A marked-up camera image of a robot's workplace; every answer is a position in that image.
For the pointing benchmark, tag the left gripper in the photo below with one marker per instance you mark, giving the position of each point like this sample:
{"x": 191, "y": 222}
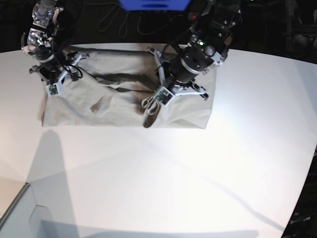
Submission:
{"x": 175, "y": 79}

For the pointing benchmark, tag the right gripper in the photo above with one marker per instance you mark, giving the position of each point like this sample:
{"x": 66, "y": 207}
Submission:
{"x": 54, "y": 72}

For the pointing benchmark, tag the light grey t-shirt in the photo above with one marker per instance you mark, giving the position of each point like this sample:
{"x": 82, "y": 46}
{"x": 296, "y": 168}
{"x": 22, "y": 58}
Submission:
{"x": 116, "y": 90}

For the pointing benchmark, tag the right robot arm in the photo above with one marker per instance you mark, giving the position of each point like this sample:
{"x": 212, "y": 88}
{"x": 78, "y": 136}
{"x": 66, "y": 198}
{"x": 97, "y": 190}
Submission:
{"x": 43, "y": 42}

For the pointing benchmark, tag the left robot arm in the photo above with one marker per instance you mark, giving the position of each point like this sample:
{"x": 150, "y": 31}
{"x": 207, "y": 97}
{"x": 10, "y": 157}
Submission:
{"x": 200, "y": 47}

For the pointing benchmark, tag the grey tray corner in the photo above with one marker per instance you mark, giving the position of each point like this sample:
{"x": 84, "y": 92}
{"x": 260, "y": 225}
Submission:
{"x": 13, "y": 204}

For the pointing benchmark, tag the blue plastic mount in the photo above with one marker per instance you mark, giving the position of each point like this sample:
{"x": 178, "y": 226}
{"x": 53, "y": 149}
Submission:
{"x": 147, "y": 5}

